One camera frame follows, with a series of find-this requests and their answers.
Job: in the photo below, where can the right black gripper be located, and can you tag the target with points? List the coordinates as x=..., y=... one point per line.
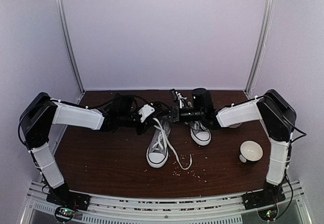
x=175, y=114

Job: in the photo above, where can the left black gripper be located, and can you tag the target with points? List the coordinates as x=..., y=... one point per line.
x=139, y=130

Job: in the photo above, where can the grey sneaker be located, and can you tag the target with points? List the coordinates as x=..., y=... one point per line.
x=200, y=134
x=158, y=150

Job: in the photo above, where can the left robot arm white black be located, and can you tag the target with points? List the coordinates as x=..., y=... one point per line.
x=44, y=113

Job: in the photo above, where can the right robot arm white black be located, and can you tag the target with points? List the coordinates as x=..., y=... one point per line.
x=271, y=108

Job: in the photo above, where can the black and white bowl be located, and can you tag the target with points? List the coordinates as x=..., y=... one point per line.
x=250, y=153

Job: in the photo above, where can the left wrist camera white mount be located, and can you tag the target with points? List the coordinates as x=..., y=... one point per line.
x=145, y=112

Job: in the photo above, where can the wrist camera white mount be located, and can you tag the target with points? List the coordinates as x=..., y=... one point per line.
x=177, y=97
x=145, y=112

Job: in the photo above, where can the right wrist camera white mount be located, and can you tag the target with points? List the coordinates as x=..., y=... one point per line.
x=177, y=97

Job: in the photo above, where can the right aluminium frame post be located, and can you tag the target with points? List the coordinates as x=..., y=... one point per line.
x=260, y=49

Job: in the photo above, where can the aluminium frame post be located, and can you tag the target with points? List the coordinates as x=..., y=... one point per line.
x=68, y=45
x=260, y=49

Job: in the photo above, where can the front aluminium rail frame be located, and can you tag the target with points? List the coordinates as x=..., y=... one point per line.
x=228, y=208

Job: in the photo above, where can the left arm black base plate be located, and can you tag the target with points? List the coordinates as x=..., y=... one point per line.
x=72, y=200

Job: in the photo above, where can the left aluminium frame post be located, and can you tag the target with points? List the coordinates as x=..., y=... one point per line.
x=68, y=45

